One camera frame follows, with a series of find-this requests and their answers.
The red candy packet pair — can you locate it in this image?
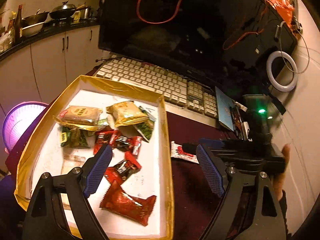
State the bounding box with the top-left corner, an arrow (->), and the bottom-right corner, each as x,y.
93,130 -> 143,157

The white red snack packet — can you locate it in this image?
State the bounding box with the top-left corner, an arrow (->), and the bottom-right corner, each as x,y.
170,141 -> 199,164

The gold rimmed white tray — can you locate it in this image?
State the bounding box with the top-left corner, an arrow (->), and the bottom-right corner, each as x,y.
14,75 -> 174,239

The orange plastic bag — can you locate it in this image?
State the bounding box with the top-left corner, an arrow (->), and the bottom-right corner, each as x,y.
268,0 -> 294,29

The green seaweed packet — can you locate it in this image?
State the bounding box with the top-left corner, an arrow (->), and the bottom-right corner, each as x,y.
134,106 -> 156,142

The black wok with lid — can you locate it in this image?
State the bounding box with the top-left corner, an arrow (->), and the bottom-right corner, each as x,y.
49,0 -> 86,20

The red black candy packet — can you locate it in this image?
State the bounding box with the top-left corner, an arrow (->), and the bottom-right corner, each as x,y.
104,151 -> 142,185

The dark sauce bottle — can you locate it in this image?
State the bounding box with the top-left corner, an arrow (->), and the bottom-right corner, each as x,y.
15,4 -> 22,44

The dark red tablecloth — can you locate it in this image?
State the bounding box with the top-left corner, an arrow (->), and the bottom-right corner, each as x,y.
4,100 -> 251,240

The yellow snack packet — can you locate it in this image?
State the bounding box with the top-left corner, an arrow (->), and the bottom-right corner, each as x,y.
106,101 -> 149,127

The black computer monitor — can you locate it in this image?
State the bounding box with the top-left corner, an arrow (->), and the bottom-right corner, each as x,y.
98,0 -> 297,95

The green snack packet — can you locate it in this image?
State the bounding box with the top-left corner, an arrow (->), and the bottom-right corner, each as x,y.
60,126 -> 89,148

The large red snack packet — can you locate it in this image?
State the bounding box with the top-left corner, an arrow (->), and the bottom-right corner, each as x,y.
99,180 -> 157,226

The brown biscuit packet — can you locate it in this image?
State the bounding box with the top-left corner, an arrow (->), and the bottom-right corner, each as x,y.
56,106 -> 103,126

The white computer keyboard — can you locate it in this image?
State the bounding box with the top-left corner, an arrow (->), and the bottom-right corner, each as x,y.
94,55 -> 218,119

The white ring light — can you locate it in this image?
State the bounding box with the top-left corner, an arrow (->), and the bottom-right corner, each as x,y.
266,51 -> 298,93

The metal bowl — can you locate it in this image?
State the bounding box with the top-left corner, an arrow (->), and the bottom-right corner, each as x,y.
22,10 -> 49,37

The person right hand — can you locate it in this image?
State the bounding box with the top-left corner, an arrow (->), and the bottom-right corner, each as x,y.
272,144 -> 291,201

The orange cable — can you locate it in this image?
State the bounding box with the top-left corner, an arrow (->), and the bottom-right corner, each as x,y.
130,0 -> 192,25

